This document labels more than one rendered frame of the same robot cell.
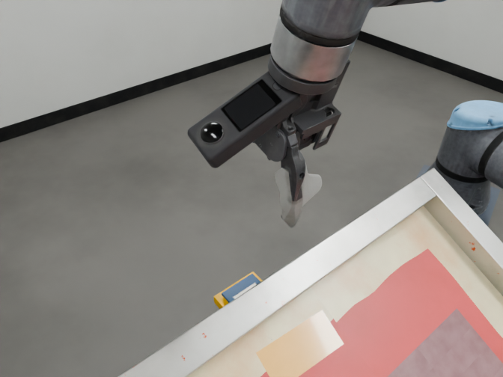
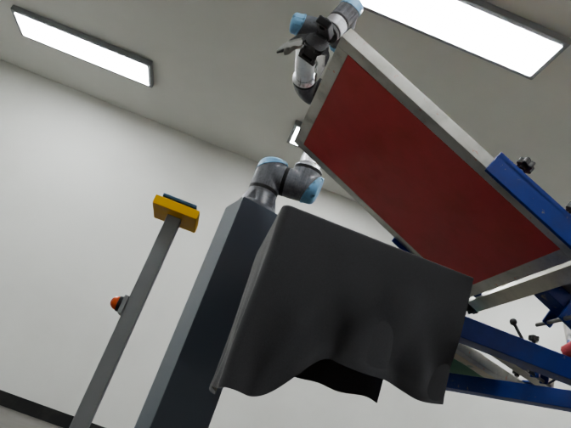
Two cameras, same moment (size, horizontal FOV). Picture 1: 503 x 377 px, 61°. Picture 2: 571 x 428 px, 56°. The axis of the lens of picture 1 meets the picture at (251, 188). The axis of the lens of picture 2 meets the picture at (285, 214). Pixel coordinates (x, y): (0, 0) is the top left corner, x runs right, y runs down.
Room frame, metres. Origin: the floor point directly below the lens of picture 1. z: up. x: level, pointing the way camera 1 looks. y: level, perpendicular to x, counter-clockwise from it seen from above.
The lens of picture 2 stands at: (-0.44, 1.03, 0.46)
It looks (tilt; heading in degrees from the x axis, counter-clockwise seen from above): 22 degrees up; 305
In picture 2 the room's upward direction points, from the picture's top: 20 degrees clockwise
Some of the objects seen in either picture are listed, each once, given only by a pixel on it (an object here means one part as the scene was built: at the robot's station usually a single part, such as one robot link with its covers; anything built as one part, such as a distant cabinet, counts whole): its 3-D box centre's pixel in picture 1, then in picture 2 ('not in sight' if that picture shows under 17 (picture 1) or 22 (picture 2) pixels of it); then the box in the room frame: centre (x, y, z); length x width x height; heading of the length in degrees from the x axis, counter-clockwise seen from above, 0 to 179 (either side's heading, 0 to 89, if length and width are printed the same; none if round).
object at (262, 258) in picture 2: not in sight; (245, 307); (0.35, -0.07, 0.74); 0.45 x 0.03 x 0.43; 129
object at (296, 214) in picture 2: not in sight; (357, 329); (0.04, -0.06, 0.74); 0.46 x 0.04 x 0.42; 39
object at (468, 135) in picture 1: (478, 136); (270, 176); (0.74, -0.47, 1.37); 0.13 x 0.12 x 0.14; 28
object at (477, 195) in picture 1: (458, 179); (259, 201); (0.75, -0.46, 1.25); 0.15 x 0.15 x 0.10
